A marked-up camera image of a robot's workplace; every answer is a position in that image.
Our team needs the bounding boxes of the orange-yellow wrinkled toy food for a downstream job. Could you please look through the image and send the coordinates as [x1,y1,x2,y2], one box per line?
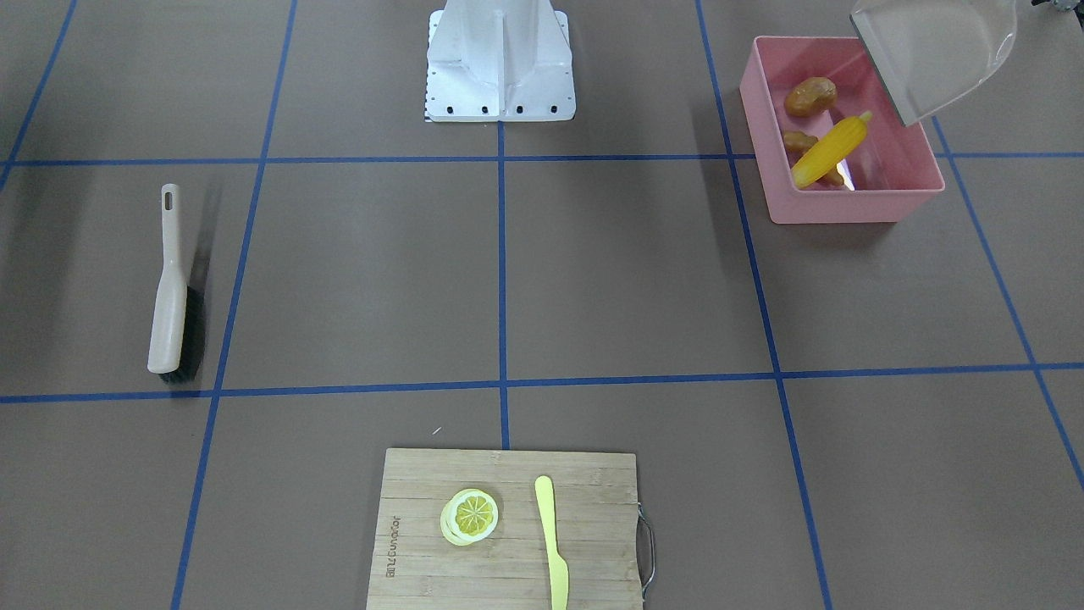
[783,76,838,117]

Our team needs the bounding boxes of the yellow toy corn cob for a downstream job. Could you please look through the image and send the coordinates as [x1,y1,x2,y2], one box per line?
[791,111,872,189]

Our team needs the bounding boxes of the white brush with dark bristles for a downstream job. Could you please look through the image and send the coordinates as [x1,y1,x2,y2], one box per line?
[147,184,206,385]

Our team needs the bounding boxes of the white dustpan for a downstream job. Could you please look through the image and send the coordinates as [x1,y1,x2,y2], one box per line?
[850,1,1018,126]

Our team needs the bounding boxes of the pink plastic bin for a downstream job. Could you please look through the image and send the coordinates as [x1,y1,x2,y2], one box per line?
[739,36,945,224]

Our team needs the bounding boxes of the yellow round toy slice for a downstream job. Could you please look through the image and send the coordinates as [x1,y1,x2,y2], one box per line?
[439,489,500,546]

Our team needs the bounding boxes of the yellow toy knife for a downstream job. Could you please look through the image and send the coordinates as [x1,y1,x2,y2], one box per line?
[534,475,570,609]

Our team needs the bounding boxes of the wooden cutting board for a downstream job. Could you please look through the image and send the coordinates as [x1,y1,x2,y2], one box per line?
[365,447,644,609]

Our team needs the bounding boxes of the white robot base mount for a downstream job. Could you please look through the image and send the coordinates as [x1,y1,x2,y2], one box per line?
[423,1,577,124]

